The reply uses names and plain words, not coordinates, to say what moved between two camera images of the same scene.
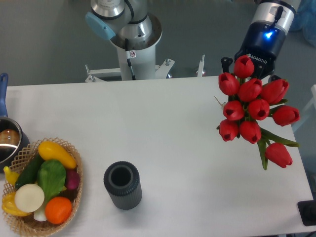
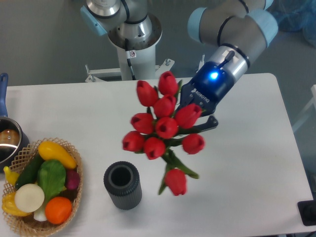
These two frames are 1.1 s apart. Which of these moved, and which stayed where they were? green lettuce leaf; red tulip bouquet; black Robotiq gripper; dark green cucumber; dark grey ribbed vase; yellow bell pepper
Moved: black Robotiq gripper; red tulip bouquet
Stayed: dark grey ribbed vase; yellow bell pepper; dark green cucumber; green lettuce leaf
